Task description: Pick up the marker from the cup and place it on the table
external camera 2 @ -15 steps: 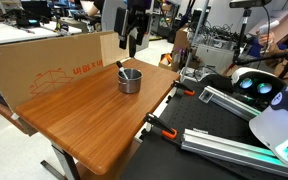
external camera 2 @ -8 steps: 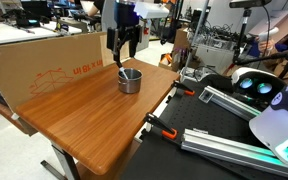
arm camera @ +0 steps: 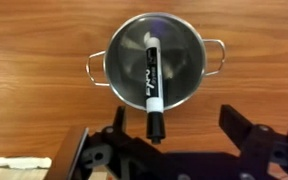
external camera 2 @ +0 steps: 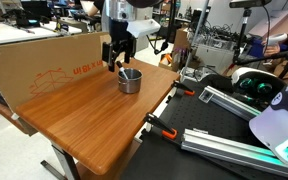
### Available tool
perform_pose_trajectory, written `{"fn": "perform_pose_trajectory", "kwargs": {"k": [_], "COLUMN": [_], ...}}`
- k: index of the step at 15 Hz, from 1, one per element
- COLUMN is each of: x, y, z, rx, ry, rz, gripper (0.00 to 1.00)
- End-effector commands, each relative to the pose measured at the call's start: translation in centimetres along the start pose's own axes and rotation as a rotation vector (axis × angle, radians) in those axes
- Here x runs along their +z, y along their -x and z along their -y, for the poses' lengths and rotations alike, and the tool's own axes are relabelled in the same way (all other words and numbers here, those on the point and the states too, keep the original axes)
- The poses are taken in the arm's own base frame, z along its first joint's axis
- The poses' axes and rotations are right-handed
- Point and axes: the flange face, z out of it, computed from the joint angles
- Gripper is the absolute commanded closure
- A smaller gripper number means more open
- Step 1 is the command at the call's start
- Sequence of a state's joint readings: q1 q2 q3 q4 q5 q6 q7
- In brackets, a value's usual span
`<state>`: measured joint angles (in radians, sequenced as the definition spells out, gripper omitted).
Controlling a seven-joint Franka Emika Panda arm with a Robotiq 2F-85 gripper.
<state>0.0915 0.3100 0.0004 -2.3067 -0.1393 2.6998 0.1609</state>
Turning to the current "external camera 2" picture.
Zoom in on white VR headset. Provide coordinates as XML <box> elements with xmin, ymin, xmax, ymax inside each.
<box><xmin>230</xmin><ymin>66</ymin><xmax>287</xmax><ymax>103</ymax></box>

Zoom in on grey cabinet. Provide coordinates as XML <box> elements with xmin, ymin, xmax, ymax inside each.
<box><xmin>194</xmin><ymin>42</ymin><xmax>236</xmax><ymax>74</ymax></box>

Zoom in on silver slanted metal pole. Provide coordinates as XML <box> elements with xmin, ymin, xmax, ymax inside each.
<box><xmin>179</xmin><ymin>0</ymin><xmax>212</xmax><ymax>83</ymax></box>

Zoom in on grey metal table leg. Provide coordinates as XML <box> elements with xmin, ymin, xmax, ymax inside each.
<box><xmin>39</xmin><ymin>142</ymin><xmax>82</xmax><ymax>180</ymax></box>

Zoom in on black monitor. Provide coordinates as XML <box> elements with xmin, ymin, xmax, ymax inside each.
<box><xmin>20</xmin><ymin>0</ymin><xmax>53</xmax><ymax>20</ymax></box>

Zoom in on black perforated breadboard table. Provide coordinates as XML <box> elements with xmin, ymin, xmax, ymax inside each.
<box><xmin>119</xmin><ymin>78</ymin><xmax>288</xmax><ymax>180</ymax></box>

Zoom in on black camera stand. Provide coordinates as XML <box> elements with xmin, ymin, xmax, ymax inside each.
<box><xmin>232</xmin><ymin>7</ymin><xmax>288</xmax><ymax>79</ymax></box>

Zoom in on white marker with black cap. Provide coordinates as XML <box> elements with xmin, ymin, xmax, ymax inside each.
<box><xmin>115</xmin><ymin>60</ymin><xmax>129</xmax><ymax>80</ymax></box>

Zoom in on pinkish cardboard box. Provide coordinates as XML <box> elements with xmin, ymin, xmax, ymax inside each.
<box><xmin>248</xmin><ymin>9</ymin><xmax>288</xmax><ymax>44</ymax></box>

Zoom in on short aluminium extrusion rail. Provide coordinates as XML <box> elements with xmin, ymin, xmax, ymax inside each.
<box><xmin>198</xmin><ymin>85</ymin><xmax>262</xmax><ymax>122</ymax></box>

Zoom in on grey panel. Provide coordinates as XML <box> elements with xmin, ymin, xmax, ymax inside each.
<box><xmin>100</xmin><ymin>0</ymin><xmax>112</xmax><ymax>34</ymax></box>

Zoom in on white VR controller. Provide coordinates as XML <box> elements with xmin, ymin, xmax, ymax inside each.
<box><xmin>267</xmin><ymin>32</ymin><xmax>288</xmax><ymax>47</ymax></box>

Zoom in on blue plastic bin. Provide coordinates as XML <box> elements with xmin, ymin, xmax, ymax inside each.
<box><xmin>249</xmin><ymin>36</ymin><xmax>269</xmax><ymax>58</ymax></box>

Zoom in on steel cup with wire handles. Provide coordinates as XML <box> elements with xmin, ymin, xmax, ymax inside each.
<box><xmin>117</xmin><ymin>67</ymin><xmax>144</xmax><ymax>95</ymax></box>

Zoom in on brown cardboard box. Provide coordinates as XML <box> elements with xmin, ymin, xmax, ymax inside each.
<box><xmin>173</xmin><ymin>27</ymin><xmax>192</xmax><ymax>52</ymax></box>

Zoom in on black camera on stand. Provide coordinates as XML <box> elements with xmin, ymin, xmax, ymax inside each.
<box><xmin>229</xmin><ymin>0</ymin><xmax>272</xmax><ymax>9</ymax></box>

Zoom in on tangled black cables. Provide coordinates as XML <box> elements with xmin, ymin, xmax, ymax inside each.
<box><xmin>197</xmin><ymin>22</ymin><xmax>239</xmax><ymax>46</ymax></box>

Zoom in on cardboard box with orange lining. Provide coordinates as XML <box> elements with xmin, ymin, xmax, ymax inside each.
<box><xmin>158</xmin><ymin>52</ymin><xmax>176</xmax><ymax>72</ymax></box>

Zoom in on long aluminium extrusion rail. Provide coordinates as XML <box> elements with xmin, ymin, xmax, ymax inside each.
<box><xmin>180</xmin><ymin>128</ymin><xmax>288</xmax><ymax>180</ymax></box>

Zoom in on brown cardboard sheet, orange print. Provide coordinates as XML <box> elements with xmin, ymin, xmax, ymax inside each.
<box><xmin>0</xmin><ymin>30</ymin><xmax>131</xmax><ymax>113</ymax></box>

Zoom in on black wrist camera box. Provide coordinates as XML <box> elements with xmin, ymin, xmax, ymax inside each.
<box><xmin>101</xmin><ymin>42</ymin><xmax>114</xmax><ymax>64</ymax></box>

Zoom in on operator hand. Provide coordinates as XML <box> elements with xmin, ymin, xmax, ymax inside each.
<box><xmin>265</xmin><ymin>43</ymin><xmax>282</xmax><ymax>57</ymax></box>

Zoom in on white background table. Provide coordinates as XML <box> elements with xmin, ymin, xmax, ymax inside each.
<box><xmin>0</xmin><ymin>20</ymin><xmax>83</xmax><ymax>48</ymax></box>

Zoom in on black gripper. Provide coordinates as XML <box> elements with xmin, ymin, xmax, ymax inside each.
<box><xmin>107</xmin><ymin>19</ymin><xmax>137</xmax><ymax>73</ymax></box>

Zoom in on black clamp with orange handle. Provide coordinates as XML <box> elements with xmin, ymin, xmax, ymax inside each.
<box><xmin>143</xmin><ymin>112</ymin><xmax>179</xmax><ymax>141</ymax></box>
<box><xmin>171</xmin><ymin>80</ymin><xmax>196</xmax><ymax>97</ymax></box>

